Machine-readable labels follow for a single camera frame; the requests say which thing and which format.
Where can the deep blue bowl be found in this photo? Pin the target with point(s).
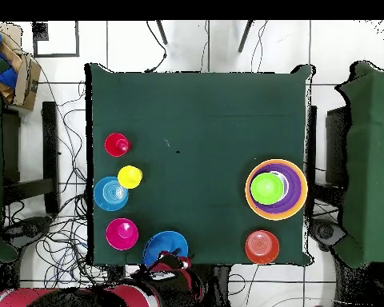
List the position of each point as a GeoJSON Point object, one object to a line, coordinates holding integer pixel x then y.
{"type": "Point", "coordinates": [164, 241]}

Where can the large yellow bowl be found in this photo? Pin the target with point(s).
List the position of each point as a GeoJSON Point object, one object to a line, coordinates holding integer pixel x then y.
{"type": "Point", "coordinates": [275, 218]}

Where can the small green bowl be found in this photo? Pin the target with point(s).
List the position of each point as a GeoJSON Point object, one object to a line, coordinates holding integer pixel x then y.
{"type": "Point", "coordinates": [267, 188]}

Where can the purple bowl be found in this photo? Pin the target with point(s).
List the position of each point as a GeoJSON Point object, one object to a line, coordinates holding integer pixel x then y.
{"type": "Point", "coordinates": [296, 188]}

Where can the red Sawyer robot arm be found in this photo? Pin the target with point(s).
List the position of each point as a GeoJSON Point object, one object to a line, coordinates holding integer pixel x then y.
{"type": "Point", "coordinates": [131, 297]}

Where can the black power box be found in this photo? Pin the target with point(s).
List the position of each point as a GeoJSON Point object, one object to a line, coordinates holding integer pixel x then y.
{"type": "Point", "coordinates": [116, 275]}

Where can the small pink bowl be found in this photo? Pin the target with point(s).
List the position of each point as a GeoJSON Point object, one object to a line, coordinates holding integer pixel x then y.
{"type": "Point", "coordinates": [121, 235]}

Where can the shallow blue bowl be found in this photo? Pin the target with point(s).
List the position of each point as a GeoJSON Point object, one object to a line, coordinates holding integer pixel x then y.
{"type": "Point", "coordinates": [110, 200]}

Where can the yellow cup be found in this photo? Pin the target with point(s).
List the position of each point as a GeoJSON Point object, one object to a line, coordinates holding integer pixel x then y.
{"type": "Point", "coordinates": [129, 177]}

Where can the small orange bowl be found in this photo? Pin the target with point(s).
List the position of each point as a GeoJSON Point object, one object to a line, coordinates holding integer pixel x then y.
{"type": "Point", "coordinates": [262, 246]}

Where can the red cup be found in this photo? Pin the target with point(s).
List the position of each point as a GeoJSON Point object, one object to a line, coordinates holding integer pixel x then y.
{"type": "Point", "coordinates": [115, 145]}

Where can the dark green tablecloth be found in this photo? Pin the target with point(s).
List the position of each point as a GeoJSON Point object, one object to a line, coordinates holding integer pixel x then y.
{"type": "Point", "coordinates": [195, 128]}

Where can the black bench stand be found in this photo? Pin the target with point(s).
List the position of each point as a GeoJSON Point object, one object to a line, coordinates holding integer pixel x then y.
{"type": "Point", "coordinates": [49, 144]}

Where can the cardboard box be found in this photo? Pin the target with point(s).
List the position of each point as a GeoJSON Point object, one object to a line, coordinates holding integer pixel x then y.
{"type": "Point", "coordinates": [27, 83]}

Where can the black tripod leg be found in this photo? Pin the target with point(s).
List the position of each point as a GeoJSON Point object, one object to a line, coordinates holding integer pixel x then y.
{"type": "Point", "coordinates": [244, 36]}
{"type": "Point", "coordinates": [161, 32]}

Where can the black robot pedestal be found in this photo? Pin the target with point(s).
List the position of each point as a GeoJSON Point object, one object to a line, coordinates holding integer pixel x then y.
{"type": "Point", "coordinates": [222, 284]}

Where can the black pedestal foot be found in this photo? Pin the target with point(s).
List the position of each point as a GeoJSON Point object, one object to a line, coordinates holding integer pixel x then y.
{"type": "Point", "coordinates": [324, 231]}
{"type": "Point", "coordinates": [28, 228]}

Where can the black square floor frame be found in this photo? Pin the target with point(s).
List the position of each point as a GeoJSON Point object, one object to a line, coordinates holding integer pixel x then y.
{"type": "Point", "coordinates": [56, 55]}

